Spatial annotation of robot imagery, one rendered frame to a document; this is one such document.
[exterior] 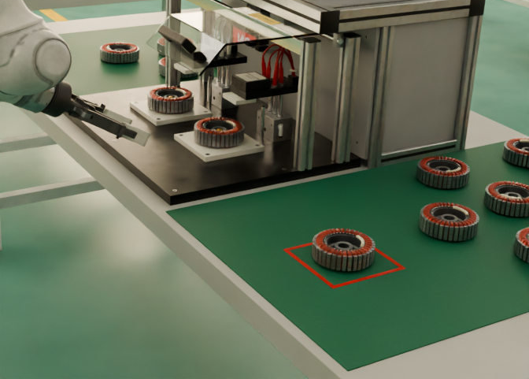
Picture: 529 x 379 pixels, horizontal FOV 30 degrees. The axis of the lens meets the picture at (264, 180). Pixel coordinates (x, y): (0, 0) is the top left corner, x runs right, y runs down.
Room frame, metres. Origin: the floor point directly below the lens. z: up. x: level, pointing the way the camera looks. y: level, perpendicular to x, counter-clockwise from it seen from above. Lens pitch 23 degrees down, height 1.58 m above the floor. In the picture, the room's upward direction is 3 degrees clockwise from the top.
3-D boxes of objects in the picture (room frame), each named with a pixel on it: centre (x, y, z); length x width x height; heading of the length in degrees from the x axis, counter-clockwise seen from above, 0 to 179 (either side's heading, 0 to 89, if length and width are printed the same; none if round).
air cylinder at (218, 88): (2.34, 0.11, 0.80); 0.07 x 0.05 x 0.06; 33
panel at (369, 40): (2.30, -0.04, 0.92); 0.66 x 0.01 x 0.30; 33
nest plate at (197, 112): (2.26, 0.24, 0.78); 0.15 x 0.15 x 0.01; 33
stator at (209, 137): (2.06, 0.11, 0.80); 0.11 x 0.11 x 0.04
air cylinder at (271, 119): (2.14, -0.02, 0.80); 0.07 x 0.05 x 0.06; 33
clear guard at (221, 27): (2.01, 0.06, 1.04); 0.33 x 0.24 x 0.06; 123
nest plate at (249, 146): (2.06, 0.11, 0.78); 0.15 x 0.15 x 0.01; 33
